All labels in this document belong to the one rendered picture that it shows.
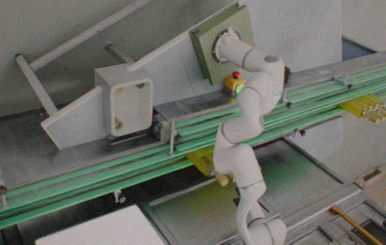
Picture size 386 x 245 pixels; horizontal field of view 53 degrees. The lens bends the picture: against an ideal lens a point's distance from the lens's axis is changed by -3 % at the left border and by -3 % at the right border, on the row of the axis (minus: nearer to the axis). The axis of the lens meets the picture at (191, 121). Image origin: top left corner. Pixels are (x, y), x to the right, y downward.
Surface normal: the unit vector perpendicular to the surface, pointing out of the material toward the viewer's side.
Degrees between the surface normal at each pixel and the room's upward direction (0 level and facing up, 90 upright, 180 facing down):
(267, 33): 0
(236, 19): 2
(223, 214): 90
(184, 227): 90
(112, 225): 90
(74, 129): 0
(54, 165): 90
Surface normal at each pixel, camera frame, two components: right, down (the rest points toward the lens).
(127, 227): 0.08, -0.84
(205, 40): 0.58, 0.47
